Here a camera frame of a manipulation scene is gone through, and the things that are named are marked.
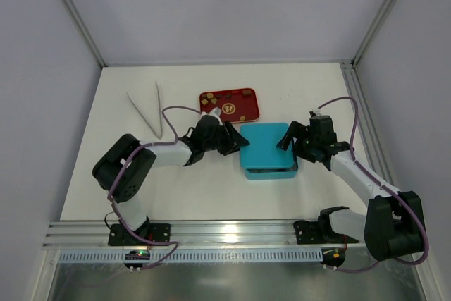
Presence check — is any red chocolate tray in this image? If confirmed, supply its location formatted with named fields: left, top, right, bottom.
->
left=199, top=87, right=260, bottom=123

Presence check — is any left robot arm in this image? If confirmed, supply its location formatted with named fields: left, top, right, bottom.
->
left=92, top=115, right=250, bottom=233

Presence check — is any teal chocolate box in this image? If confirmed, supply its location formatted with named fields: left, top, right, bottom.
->
left=242, top=157, right=299, bottom=180

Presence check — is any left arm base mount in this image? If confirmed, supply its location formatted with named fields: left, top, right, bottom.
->
left=104, top=218, right=171, bottom=247

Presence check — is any aluminium front rail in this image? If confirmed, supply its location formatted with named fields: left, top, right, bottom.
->
left=42, top=219, right=420, bottom=250

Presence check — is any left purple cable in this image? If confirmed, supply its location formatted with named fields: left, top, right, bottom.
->
left=107, top=105, right=205, bottom=270

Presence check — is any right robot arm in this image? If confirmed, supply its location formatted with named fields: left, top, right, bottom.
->
left=277, top=114, right=430, bottom=265

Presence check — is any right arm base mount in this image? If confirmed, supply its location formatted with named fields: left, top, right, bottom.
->
left=292, top=206, right=349, bottom=245

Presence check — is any teal box lid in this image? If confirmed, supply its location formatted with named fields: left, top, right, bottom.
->
left=240, top=123, right=295, bottom=170

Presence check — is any slotted cable duct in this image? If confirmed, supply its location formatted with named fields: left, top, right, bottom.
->
left=58, top=247, right=323, bottom=264

